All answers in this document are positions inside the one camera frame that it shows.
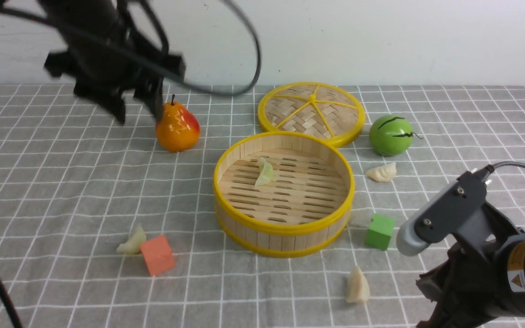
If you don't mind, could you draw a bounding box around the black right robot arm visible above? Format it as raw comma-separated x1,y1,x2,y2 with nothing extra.
416,203,525,328

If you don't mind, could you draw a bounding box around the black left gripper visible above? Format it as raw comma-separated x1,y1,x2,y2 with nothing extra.
44,28,186,125

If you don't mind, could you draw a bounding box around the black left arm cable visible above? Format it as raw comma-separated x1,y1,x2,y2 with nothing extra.
0,0,263,97

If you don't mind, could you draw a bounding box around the orange foam cube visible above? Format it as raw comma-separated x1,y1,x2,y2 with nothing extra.
140,235,176,277

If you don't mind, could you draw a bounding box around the green foam cube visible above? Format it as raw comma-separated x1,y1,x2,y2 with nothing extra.
364,213,396,251

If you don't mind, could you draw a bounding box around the greenish dumpling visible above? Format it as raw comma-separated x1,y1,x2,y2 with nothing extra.
254,157,274,188

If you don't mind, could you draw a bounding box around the green toy watermelon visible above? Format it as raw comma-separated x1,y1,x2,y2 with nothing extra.
369,114,424,157

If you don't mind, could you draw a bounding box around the pale dumpling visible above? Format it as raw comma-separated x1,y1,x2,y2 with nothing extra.
115,223,147,255

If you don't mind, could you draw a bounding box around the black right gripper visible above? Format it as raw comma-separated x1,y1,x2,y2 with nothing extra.
416,203,524,328

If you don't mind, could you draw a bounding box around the bamboo steamer tray yellow rim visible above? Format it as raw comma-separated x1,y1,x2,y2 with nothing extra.
213,132,355,258

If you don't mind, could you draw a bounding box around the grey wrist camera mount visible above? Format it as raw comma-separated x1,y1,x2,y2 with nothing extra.
396,168,492,256

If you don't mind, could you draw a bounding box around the bamboo steamer lid yellow rim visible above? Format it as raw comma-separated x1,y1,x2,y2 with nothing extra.
257,82,366,148

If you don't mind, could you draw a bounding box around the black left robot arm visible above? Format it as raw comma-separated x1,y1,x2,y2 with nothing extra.
39,0,185,124

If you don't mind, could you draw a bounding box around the grey checked tablecloth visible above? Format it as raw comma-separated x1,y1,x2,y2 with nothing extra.
0,85,525,328

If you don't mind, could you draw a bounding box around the black right camera cable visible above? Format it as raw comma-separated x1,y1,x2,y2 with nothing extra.
472,161,525,179

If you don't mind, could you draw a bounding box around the white dumpling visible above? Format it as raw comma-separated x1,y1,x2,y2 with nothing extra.
365,162,396,183
345,266,371,304

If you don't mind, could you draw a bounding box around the orange toy pear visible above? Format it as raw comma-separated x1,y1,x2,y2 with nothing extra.
155,95,201,152

